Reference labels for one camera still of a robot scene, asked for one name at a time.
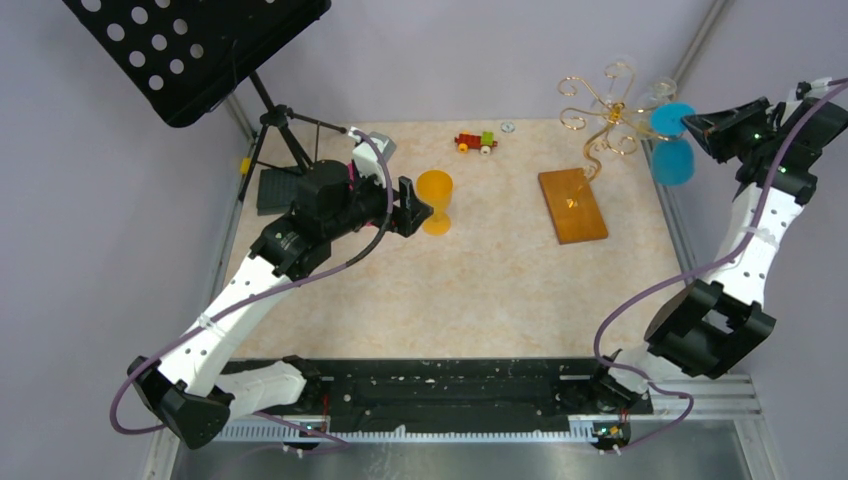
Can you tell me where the blue wine glass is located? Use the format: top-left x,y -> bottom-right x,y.
649,103 -> 695,187

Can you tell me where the gold wine glass rack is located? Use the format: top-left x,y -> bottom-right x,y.
538,76 -> 665,245

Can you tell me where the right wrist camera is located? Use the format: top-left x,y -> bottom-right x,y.
791,77 -> 832,101

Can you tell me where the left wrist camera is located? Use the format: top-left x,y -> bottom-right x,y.
347,128 -> 397,187

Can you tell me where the black foot pedal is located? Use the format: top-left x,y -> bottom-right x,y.
256,166 -> 302,216

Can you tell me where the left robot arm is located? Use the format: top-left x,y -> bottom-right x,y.
128,160 -> 433,449

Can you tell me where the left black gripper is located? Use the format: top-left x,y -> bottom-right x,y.
325,162 -> 433,240

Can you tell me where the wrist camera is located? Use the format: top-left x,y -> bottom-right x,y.
791,77 -> 832,101
347,128 -> 397,187

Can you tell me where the yellow wine glass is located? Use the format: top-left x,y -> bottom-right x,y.
416,170 -> 454,236

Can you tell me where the black perforated music stand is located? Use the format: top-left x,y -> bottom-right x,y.
65,0 -> 331,170

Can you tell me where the aluminium frame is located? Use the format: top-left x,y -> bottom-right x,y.
141,377 -> 783,480

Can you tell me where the colourful toy train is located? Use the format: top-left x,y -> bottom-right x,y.
454,131 -> 498,155

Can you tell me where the clear wine glass right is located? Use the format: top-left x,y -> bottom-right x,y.
637,77 -> 678,113

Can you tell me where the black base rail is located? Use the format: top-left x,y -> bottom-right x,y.
218,355 -> 657,436

